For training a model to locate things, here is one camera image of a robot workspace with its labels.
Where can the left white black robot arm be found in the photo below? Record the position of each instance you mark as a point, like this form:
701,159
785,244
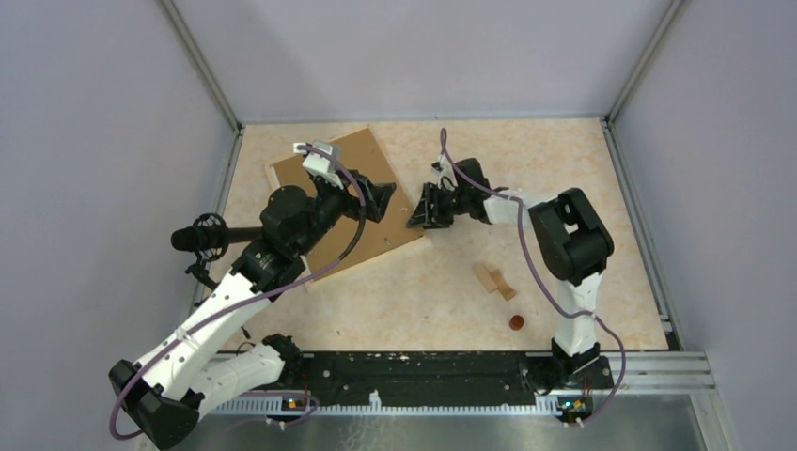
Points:
167,391

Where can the darker wooden block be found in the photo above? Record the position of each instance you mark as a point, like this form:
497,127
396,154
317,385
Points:
501,284

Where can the black microphone on stand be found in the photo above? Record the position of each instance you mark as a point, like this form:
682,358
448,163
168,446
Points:
208,239

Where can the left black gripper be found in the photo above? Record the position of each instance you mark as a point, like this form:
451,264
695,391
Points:
378,195

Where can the light wooden block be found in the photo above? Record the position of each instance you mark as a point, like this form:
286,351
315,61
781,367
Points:
483,275

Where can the small brown round disc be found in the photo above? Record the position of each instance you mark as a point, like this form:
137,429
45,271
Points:
516,323

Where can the wooden picture frame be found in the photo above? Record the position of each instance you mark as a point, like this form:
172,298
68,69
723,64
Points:
398,249

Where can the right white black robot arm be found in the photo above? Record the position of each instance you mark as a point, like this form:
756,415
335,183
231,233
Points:
573,242

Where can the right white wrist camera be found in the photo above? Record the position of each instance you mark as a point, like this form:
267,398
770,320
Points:
442,169

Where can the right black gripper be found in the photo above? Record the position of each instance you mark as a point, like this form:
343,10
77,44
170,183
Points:
427,216

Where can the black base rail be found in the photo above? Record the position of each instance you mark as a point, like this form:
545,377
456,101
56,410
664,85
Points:
438,379

